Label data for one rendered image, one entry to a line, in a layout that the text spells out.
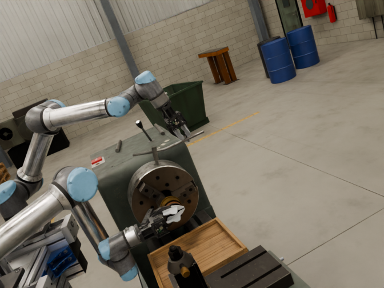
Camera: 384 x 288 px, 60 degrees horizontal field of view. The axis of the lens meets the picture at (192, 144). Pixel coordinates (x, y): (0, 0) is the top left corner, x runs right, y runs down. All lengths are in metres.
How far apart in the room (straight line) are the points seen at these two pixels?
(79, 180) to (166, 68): 10.65
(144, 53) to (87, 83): 2.12
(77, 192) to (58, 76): 10.35
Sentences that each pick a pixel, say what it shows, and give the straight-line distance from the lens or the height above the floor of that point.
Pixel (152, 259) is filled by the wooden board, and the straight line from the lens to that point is 1.53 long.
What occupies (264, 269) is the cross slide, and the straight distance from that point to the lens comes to 1.14.
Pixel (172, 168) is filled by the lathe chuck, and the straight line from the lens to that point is 1.50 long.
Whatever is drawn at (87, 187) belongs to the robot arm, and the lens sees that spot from 1.22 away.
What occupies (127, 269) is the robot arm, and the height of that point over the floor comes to 0.98.
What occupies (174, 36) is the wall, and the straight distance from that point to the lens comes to 11.89.
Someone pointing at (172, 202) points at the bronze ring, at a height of 1.12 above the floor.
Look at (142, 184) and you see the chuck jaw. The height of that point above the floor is 1.20.
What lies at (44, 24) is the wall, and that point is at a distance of 11.66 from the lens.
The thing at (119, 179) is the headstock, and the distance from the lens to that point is 1.63.
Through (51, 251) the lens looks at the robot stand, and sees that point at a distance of 1.78.
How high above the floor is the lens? 1.71
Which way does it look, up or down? 17 degrees down
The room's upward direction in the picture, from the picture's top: 22 degrees counter-clockwise
